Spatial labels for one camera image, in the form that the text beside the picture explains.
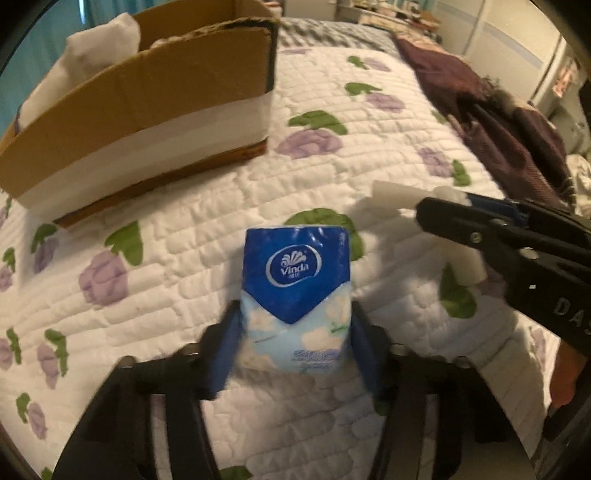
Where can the brown cardboard box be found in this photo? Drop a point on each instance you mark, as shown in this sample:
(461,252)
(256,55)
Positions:
(194,94)

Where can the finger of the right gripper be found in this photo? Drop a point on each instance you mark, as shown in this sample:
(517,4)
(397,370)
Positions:
(496,228)
(524,212)

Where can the white wardrobe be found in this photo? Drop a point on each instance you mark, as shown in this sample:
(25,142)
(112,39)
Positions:
(511,41)

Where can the grey checkered bed sheet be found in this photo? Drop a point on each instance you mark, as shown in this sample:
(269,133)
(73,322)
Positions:
(304,33)

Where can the blue Vinda tissue pack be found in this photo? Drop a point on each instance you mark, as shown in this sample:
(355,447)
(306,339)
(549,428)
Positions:
(296,299)

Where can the white dressing table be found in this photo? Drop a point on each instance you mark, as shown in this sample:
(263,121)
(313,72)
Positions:
(414,13)

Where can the purple fringed blanket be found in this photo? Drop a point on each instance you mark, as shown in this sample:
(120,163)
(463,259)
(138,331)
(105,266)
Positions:
(520,148)

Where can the white floral quilted mat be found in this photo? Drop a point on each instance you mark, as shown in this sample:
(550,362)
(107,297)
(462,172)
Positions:
(323,219)

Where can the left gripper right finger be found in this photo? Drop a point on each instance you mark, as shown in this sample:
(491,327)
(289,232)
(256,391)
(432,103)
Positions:
(475,439)

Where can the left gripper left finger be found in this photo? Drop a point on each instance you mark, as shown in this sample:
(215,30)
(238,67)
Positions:
(113,438)

